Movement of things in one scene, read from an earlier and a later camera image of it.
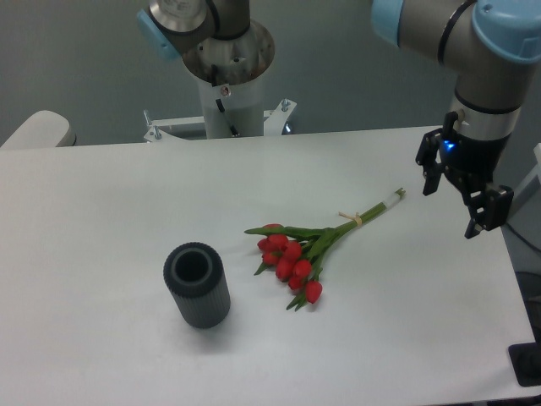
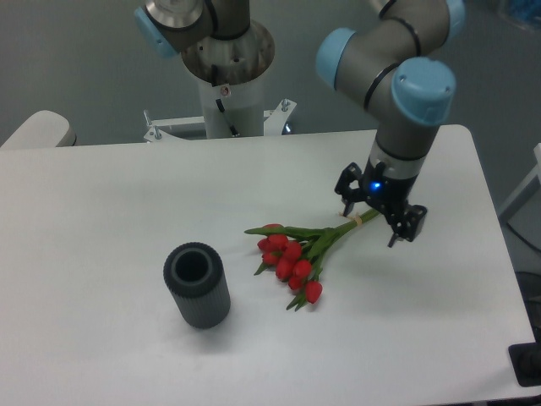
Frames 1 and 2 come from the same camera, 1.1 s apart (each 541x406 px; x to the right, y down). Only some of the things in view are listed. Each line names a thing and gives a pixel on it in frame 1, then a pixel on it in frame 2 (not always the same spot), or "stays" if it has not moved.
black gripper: (470, 161) to (390, 194)
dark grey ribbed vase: (197, 277) stays
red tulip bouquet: (296, 254) stays
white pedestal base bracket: (274, 123) stays
